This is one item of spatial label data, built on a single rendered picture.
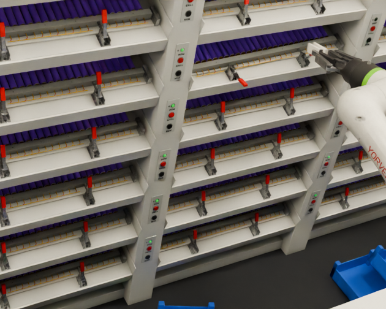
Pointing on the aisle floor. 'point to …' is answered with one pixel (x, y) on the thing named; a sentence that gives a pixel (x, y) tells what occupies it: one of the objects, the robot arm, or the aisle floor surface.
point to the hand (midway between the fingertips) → (317, 50)
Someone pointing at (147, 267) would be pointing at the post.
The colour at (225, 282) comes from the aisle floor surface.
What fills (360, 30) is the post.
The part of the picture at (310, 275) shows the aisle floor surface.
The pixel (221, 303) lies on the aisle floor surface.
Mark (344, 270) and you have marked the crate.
